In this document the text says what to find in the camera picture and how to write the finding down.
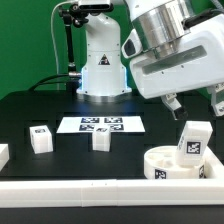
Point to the white round stool seat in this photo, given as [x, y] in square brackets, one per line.
[159, 163]

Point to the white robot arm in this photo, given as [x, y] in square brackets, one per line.
[172, 50]

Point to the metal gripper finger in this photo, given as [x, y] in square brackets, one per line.
[171, 102]
[217, 98]

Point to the white U-shaped fence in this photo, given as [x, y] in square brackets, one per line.
[140, 192]

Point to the white marker paper sheet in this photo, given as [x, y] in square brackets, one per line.
[130, 124]

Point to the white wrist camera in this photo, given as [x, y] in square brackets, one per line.
[132, 46]

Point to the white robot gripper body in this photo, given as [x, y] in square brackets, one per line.
[198, 63]

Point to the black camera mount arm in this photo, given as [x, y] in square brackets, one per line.
[72, 17]

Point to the white overhead camera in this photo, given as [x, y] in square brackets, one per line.
[95, 5]

